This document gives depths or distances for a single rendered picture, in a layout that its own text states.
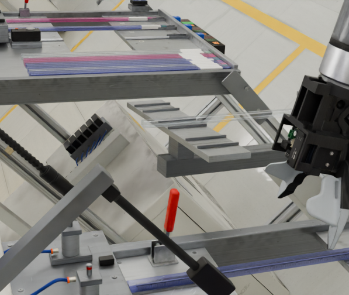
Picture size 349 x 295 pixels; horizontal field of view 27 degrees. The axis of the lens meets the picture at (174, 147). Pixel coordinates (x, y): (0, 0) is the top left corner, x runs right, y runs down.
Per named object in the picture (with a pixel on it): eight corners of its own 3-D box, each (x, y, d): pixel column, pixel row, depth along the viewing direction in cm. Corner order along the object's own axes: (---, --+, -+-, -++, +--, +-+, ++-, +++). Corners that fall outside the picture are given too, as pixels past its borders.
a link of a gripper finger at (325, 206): (298, 246, 92) (298, 174, 94) (337, 250, 94) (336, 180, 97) (313, 243, 89) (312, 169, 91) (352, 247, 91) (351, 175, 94)
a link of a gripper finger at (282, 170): (248, 175, 106) (281, 142, 99) (283, 181, 108) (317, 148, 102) (251, 194, 105) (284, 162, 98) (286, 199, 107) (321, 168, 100)
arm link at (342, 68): (365, 49, 97) (400, 67, 90) (352, 82, 98) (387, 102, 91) (317, 37, 94) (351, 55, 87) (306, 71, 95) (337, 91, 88)
